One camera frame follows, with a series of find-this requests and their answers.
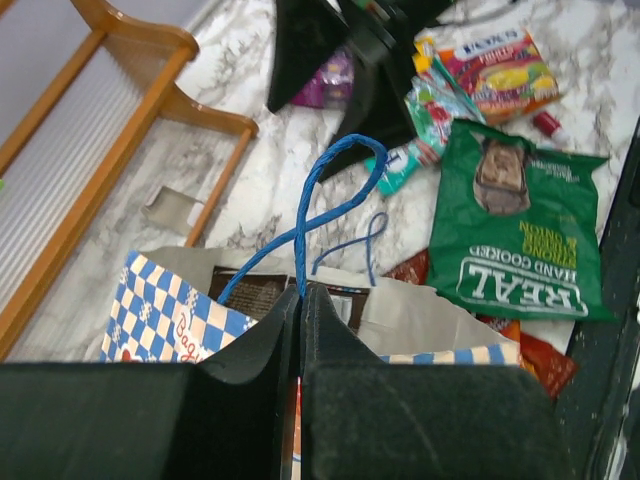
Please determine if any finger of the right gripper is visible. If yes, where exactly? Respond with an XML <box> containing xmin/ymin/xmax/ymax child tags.
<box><xmin>317</xmin><ymin>59</ymin><xmax>417</xmax><ymax>183</ymax></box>
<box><xmin>266</xmin><ymin>0</ymin><xmax>347</xmax><ymax>113</ymax></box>

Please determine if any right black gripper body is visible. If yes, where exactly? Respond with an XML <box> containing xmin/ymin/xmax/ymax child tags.
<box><xmin>329</xmin><ymin>1</ymin><xmax>454</xmax><ymax>65</ymax></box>

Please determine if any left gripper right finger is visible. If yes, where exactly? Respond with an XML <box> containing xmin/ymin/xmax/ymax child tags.
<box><xmin>301</xmin><ymin>284</ymin><xmax>571</xmax><ymax>479</ymax></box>

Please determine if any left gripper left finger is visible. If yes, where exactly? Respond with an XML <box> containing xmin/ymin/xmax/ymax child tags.
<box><xmin>1</xmin><ymin>287</ymin><xmax>300</xmax><ymax>479</ymax></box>

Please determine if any blue checkered paper bag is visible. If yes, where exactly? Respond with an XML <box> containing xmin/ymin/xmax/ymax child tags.
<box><xmin>98</xmin><ymin>133</ymin><xmax>521</xmax><ymax>480</ymax></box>

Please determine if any brown kettle chips bag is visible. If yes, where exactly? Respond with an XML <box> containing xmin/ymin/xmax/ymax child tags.
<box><xmin>209</xmin><ymin>266</ymin><xmax>370</xmax><ymax>332</ymax></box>

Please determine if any red Doritos chips bag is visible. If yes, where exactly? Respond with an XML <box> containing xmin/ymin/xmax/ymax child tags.
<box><xmin>385</xmin><ymin>249</ymin><xmax>578</xmax><ymax>399</ymax></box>

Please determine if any teal Fox's mint candy bag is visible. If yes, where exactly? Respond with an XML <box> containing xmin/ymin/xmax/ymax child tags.
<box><xmin>377</xmin><ymin>59</ymin><xmax>485</xmax><ymax>196</ymax></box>

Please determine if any orange Fox's fruit candy bag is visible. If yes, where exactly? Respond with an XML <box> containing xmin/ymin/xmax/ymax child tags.
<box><xmin>414</xmin><ymin>28</ymin><xmax>560</xmax><ymax>125</ymax></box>

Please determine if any green Real chips bag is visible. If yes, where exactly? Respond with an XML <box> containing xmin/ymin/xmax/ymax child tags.
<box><xmin>427</xmin><ymin>120</ymin><xmax>614</xmax><ymax>321</ymax></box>

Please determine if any purple snack packet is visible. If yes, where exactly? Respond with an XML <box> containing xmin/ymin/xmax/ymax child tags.
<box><xmin>290</xmin><ymin>48</ymin><xmax>354</xmax><ymax>110</ymax></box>

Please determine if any small red lip balm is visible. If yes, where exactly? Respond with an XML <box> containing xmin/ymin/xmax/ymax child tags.
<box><xmin>532</xmin><ymin>111</ymin><xmax>570</xmax><ymax>146</ymax></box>

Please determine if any wooden two-tier shelf rack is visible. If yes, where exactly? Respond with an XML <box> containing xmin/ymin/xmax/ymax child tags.
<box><xmin>1</xmin><ymin>1</ymin><xmax>258</xmax><ymax>354</ymax></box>

